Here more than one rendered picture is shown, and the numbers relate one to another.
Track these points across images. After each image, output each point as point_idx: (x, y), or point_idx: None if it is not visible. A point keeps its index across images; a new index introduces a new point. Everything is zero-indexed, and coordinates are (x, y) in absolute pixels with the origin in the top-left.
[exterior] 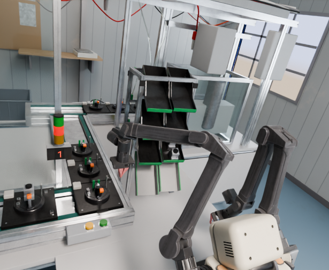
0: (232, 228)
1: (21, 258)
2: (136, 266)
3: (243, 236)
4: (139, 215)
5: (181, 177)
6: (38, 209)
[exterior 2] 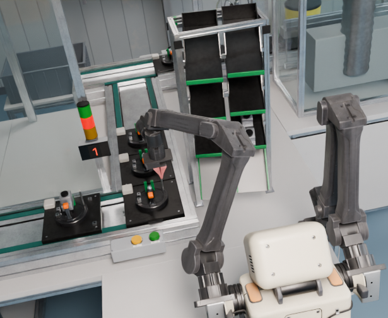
0: (252, 239)
1: (66, 275)
2: (195, 289)
3: (264, 248)
4: None
5: (293, 167)
6: (80, 221)
